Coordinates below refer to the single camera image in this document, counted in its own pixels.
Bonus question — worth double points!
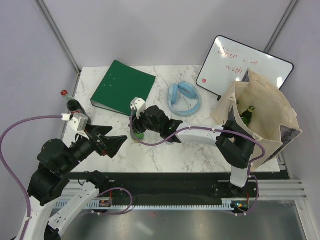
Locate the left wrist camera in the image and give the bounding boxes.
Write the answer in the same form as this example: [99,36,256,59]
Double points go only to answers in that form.
[69,112,90,140]

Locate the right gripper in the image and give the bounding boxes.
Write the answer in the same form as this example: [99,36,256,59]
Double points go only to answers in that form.
[128,108,162,135]

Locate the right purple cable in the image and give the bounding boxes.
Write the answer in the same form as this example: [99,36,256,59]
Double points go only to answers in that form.
[128,107,266,218]

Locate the red capped clear bottle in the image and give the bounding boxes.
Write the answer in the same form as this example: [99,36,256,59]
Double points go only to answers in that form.
[60,89,74,103]

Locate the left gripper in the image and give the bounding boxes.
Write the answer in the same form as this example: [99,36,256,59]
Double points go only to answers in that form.
[61,122,128,173]

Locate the white cable duct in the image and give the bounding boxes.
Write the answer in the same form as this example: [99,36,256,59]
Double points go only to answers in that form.
[79,197,238,211]

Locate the green ring binder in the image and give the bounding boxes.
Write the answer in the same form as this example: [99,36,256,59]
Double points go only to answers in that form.
[90,60,156,116]

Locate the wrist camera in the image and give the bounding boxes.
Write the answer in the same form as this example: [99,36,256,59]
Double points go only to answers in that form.
[130,97,146,119]
[69,112,90,140]

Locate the dark cola bottle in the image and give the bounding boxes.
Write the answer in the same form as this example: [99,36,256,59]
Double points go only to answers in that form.
[66,99,87,116]

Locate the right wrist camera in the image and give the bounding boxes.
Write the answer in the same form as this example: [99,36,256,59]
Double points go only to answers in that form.
[130,97,146,119]

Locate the purple cable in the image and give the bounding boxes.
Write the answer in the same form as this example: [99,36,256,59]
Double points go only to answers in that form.
[128,107,266,218]
[0,114,71,240]

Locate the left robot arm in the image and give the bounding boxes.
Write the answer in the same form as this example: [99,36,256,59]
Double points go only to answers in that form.
[16,125,128,240]

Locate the blue headphones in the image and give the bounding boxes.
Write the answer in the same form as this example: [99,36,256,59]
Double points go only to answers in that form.
[167,81,202,117]

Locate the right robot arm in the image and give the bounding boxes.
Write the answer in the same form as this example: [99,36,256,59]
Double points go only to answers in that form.
[129,103,256,197]

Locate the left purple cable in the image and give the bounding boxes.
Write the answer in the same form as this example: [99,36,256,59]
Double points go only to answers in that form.
[0,114,71,240]

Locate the beige canvas bag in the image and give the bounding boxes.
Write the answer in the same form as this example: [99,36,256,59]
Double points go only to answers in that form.
[211,69,302,170]

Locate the small whiteboard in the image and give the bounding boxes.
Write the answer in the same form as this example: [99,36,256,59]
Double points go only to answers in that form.
[196,35,294,96]

